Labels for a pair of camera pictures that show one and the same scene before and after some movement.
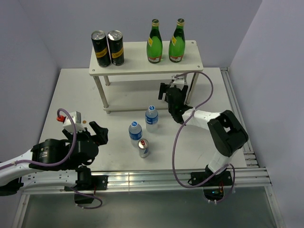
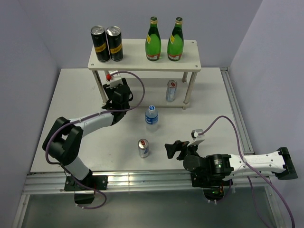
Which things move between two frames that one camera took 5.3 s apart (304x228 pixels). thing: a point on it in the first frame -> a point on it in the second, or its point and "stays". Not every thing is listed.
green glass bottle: x=154 y=45 stays
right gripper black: x=163 y=88 -> x=183 y=146
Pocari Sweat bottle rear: x=151 y=119 stays
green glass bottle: x=176 y=47 stays
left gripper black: x=101 y=133 -> x=109 y=90
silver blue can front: x=143 y=146 stays
